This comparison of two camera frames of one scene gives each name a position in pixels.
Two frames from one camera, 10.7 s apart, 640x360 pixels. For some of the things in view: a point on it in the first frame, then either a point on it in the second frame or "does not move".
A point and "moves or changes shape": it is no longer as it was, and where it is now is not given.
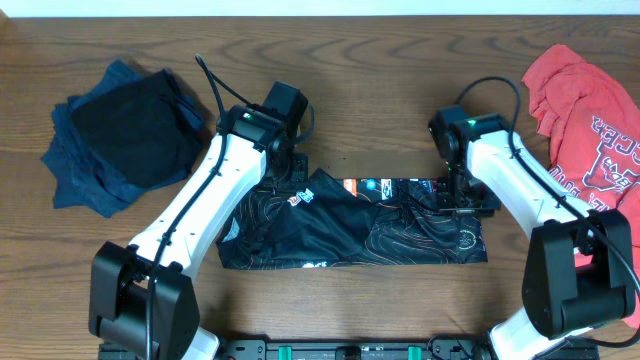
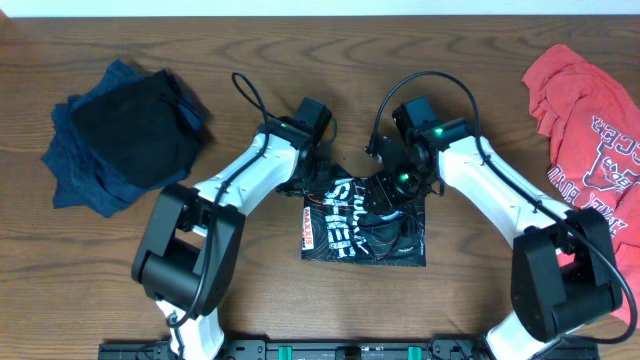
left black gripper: [301, 182] to [328, 177]
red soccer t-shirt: [592, 118] does not move
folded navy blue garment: [84, 178] does not move
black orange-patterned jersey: [335, 221] moves or changes shape
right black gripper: [447, 205] to [380, 186]
